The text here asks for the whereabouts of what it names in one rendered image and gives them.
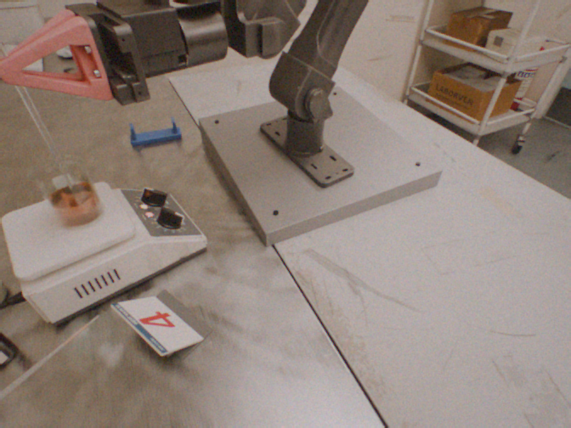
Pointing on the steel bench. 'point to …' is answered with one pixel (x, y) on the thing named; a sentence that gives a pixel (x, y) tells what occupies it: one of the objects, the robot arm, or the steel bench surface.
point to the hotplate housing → (106, 272)
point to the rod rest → (155, 135)
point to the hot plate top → (60, 236)
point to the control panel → (158, 216)
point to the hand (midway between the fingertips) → (11, 70)
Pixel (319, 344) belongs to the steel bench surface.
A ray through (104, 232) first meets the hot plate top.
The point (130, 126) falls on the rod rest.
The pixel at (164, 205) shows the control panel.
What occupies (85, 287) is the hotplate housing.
